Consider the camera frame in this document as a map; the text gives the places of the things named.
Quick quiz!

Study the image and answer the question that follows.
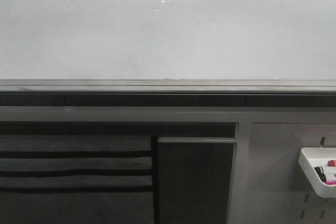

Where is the white whiteboard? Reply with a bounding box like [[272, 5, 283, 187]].
[[1, 0, 335, 80]]

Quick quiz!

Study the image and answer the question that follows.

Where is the white plastic marker tray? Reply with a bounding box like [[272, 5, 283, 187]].
[[299, 147, 335, 198]]

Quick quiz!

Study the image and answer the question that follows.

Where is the red capped marker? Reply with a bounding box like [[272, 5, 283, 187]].
[[327, 159, 336, 167]]

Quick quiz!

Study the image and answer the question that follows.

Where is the grey aluminium whiteboard ledge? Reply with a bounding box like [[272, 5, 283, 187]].
[[1, 79, 335, 95]]

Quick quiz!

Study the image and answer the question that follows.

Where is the pink capped marker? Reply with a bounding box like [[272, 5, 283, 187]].
[[318, 173, 336, 185]]

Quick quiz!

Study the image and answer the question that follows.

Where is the grey fabric pocket organizer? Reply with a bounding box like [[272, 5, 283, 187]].
[[1, 135, 156, 223]]

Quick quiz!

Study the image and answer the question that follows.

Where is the dark grey panel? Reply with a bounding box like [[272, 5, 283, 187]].
[[159, 141, 234, 223]]

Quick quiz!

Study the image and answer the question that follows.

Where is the grey metal pegboard frame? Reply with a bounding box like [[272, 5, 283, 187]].
[[1, 106, 335, 223]]

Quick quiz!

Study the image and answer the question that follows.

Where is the black capped marker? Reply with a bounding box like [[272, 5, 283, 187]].
[[314, 166, 335, 174]]

